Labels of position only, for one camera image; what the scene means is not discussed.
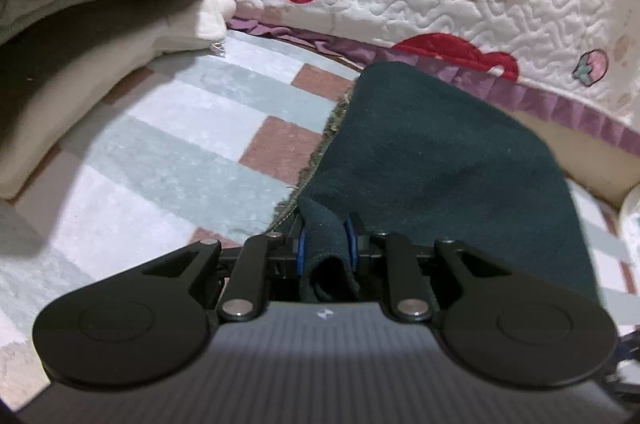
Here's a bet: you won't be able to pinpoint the checkered floor rug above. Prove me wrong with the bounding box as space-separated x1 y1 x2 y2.
0 28 640 410

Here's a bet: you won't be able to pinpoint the dark blue denim shorts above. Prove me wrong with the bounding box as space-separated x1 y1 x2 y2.
295 62 598 303

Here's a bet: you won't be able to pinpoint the beige folded garment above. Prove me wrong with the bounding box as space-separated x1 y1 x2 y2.
1 0 235 199

